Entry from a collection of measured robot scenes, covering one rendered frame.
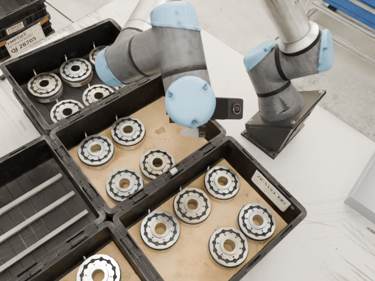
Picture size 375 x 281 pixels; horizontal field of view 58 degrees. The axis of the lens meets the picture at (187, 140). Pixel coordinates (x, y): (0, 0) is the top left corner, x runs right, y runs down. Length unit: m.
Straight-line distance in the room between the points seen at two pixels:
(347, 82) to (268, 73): 1.66
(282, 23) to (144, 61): 0.48
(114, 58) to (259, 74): 0.58
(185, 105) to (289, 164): 0.80
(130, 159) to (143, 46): 0.52
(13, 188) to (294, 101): 0.87
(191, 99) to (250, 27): 2.35
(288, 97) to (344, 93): 1.51
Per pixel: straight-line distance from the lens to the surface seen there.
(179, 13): 0.54
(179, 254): 0.93
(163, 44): 0.54
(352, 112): 2.54
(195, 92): 0.50
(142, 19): 0.68
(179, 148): 1.05
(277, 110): 1.12
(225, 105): 0.71
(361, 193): 1.32
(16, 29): 1.98
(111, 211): 0.86
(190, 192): 0.95
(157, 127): 1.08
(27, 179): 1.05
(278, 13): 0.95
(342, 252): 1.21
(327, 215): 1.23
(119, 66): 0.61
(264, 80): 1.09
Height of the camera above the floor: 1.73
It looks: 58 degrees down
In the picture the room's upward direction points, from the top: 10 degrees clockwise
